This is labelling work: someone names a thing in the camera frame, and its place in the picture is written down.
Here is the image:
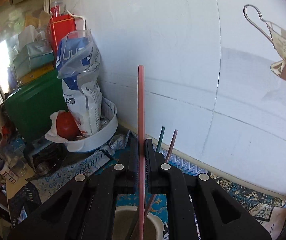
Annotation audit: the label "maroon chopstick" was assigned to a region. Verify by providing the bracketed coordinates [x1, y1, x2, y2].
[144, 129, 178, 218]

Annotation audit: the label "teal green chopstick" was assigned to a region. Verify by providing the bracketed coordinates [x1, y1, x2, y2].
[156, 126, 165, 153]

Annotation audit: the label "pink chopstick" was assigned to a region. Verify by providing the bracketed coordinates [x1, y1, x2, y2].
[138, 65, 145, 240]

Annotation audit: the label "cream ceramic utensil cup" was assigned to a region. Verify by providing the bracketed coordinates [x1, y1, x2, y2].
[113, 204, 164, 240]

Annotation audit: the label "patterned patchwork table mat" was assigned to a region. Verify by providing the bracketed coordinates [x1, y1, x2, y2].
[9, 139, 272, 239]

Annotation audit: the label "red tomato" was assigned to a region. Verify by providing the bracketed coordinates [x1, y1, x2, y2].
[56, 112, 80, 141]

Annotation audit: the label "white round dish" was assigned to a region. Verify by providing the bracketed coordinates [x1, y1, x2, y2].
[44, 97, 118, 153]

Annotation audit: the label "green box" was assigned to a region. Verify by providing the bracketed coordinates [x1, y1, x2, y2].
[4, 70, 68, 142]

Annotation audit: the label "yellow box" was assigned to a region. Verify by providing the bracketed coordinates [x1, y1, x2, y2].
[18, 63, 54, 85]

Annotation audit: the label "white plastic food bag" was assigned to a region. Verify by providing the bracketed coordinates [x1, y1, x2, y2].
[56, 30, 102, 137]

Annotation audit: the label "teal tissue box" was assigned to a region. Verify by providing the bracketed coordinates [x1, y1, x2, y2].
[13, 40, 54, 79]

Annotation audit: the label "red tin box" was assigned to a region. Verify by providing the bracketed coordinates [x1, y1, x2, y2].
[45, 0, 76, 57]

